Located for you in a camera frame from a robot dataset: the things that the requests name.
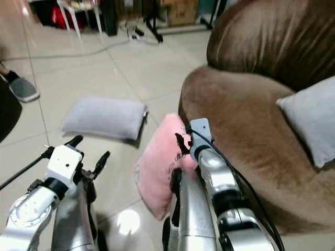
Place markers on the black rounded chair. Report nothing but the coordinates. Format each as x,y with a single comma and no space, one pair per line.
8,112

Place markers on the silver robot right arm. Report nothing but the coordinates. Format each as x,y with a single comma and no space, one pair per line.
220,180

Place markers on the pink fluffy pillow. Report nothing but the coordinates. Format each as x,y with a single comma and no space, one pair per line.
157,167

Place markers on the black slanted stand leg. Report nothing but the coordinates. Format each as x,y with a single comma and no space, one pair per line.
214,13

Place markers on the black cabinet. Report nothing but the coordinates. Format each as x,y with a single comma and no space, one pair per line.
110,16

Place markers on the red bag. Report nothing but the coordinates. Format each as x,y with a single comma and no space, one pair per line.
62,18

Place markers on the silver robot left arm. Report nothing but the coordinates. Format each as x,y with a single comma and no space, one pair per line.
31,209

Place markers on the white power strip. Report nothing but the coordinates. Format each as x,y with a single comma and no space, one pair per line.
135,33

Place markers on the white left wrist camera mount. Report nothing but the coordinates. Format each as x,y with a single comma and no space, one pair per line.
64,162

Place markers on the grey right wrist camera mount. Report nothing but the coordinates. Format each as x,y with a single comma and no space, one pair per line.
201,130

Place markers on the white plastic stool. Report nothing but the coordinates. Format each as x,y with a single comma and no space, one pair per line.
78,15

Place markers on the brown cardboard box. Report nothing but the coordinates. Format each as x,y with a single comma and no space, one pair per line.
182,13

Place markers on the brown fabric sofa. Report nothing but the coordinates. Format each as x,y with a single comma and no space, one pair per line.
241,115

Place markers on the light grey square pillow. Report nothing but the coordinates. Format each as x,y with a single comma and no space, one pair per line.
311,120

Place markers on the grey rectangular pillow with zipper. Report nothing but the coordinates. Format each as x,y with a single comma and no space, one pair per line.
103,116

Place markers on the person's foot in grey shoe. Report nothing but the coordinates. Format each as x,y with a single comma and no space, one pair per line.
23,88

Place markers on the black metal stand leg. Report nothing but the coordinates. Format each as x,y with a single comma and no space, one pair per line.
154,26

